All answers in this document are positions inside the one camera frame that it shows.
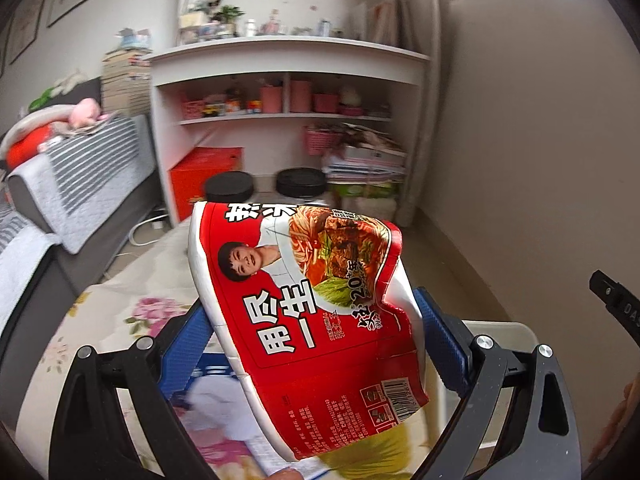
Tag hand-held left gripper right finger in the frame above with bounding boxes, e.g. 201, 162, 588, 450
414, 286, 584, 480

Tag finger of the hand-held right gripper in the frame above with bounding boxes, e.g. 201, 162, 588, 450
588, 269, 640, 352

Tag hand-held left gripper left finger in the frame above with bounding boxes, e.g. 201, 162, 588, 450
48, 304, 222, 480

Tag white plastic bin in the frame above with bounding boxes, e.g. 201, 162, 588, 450
430, 320, 539, 461

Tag red instant noodle packet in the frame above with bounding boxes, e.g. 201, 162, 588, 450
186, 201, 431, 463

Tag person's right hand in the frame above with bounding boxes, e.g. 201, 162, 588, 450
590, 379, 637, 465

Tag white blue paper packet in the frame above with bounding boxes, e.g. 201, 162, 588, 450
170, 352, 326, 480

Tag floral tablecloth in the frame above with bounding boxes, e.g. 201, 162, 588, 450
15, 210, 501, 480

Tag yellow wrapper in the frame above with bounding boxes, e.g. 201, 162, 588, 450
320, 432, 417, 479

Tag grey sofa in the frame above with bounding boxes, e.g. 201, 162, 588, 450
0, 76, 167, 371

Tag green white packet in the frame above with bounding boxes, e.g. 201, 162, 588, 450
327, 180, 402, 221

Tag clear jar black lid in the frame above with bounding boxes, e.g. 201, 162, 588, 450
205, 172, 255, 204

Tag red cardboard box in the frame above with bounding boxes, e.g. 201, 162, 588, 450
169, 146, 245, 219

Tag grey striped seat blanket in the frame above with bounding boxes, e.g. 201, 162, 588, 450
0, 204, 62, 332

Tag stack of papers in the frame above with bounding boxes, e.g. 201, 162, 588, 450
322, 122, 407, 184

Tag purple label jar black lid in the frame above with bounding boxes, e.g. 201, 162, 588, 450
276, 167, 329, 199

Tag grey striped armrest blanket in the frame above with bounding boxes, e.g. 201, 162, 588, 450
7, 114, 157, 254

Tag pale curtain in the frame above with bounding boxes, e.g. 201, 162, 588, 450
397, 0, 457, 227

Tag pink hanging basket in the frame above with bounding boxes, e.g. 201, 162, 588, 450
305, 127, 344, 156

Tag red cushion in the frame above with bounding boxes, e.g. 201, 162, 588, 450
7, 125, 54, 169

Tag pink plush toy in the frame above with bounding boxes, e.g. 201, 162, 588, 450
69, 97, 109, 129

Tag low pink container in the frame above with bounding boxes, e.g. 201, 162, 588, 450
313, 92, 341, 114

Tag tall pink container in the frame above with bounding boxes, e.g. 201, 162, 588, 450
290, 80, 315, 114
259, 85, 284, 114

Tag stack of books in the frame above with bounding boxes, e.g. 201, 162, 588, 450
101, 49, 153, 116

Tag white pillow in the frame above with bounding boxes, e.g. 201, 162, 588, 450
0, 105, 76, 161

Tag green toy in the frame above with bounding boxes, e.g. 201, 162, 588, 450
27, 87, 57, 111

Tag white shelf unit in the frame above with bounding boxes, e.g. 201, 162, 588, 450
145, 0, 434, 227

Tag leaning white boards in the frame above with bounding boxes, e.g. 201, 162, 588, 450
350, 0, 402, 47

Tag small potted plant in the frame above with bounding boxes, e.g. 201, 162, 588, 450
215, 5, 246, 37

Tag small framed picture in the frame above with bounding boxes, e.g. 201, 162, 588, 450
0, 15, 14, 77

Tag medium framed picture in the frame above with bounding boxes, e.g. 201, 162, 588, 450
7, 0, 56, 64

